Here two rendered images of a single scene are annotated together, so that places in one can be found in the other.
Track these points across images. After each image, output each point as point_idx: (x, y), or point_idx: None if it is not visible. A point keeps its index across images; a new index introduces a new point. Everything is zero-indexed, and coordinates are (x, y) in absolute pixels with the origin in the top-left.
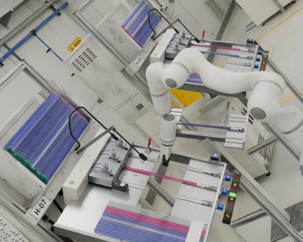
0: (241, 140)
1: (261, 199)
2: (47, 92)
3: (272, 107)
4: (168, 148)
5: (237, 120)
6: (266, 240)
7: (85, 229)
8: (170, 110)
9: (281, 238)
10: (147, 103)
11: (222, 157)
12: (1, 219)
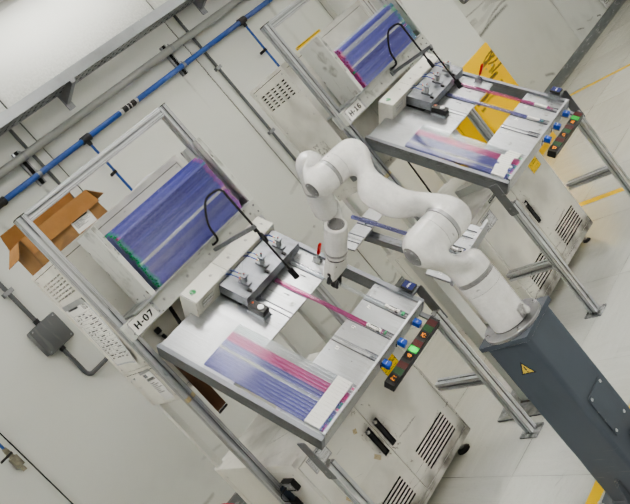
0: None
1: (475, 359)
2: (192, 154)
3: (431, 253)
4: (334, 265)
5: (465, 233)
6: (495, 416)
7: (195, 359)
8: (332, 216)
9: (512, 420)
10: None
11: (422, 289)
12: (100, 323)
